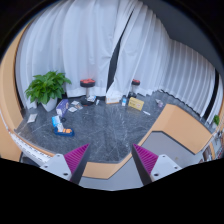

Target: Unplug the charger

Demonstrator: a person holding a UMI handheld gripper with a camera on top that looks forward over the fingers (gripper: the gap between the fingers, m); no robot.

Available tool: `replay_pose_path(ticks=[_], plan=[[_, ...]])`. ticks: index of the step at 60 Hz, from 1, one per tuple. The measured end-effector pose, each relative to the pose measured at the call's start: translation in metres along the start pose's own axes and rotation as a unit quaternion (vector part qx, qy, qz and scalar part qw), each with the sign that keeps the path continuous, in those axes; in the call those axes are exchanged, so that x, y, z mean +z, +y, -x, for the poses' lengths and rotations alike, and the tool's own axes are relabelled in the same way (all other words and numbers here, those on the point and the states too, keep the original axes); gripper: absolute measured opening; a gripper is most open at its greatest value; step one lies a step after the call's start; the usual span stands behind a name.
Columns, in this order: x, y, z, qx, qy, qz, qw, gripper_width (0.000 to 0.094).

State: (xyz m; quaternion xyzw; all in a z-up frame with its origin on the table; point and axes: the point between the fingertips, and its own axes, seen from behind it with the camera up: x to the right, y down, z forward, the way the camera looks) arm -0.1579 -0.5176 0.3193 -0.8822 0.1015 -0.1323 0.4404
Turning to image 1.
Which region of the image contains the white curtain left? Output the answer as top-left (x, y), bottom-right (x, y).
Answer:
top-left (16, 0), bottom-right (137, 108)

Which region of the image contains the white curtain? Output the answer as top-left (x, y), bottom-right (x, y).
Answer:
top-left (106, 0), bottom-right (223, 123)
top-left (16, 0), bottom-right (137, 108)

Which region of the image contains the white paper sheet on floor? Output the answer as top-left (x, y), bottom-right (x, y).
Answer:
top-left (27, 114), bottom-right (38, 123)

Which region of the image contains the left stool with red seat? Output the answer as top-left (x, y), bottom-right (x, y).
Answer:
top-left (80, 78), bottom-right (95, 106)

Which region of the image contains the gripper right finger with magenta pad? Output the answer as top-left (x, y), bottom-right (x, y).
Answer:
top-left (132, 144), bottom-right (181, 185)

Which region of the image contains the small white blue bottle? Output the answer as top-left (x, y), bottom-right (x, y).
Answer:
top-left (122, 97), bottom-right (127, 106)

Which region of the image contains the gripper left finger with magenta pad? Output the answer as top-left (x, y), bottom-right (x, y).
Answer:
top-left (41, 144), bottom-right (90, 184)

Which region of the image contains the small green plant far right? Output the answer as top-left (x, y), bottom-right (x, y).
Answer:
top-left (213, 115), bottom-right (220, 126)

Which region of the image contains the white plant pot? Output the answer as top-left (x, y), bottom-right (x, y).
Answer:
top-left (43, 98), bottom-right (58, 112)

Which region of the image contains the purple blue box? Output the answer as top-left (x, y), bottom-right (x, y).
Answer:
top-left (56, 99), bottom-right (69, 117)

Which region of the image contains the green potted plant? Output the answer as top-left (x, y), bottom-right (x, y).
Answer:
top-left (25, 71), bottom-right (71, 104)

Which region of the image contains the right stool with red seat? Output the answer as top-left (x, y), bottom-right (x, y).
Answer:
top-left (128, 79), bottom-right (140, 98)

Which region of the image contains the stool with red seat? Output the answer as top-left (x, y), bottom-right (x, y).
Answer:
top-left (80, 78), bottom-right (95, 106)
top-left (128, 79), bottom-right (140, 98)

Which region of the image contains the yellow cardboard box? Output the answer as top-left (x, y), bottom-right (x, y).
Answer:
top-left (128, 97), bottom-right (144, 111)

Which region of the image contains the white curtain right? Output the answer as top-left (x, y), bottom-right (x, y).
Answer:
top-left (106, 0), bottom-right (223, 123)

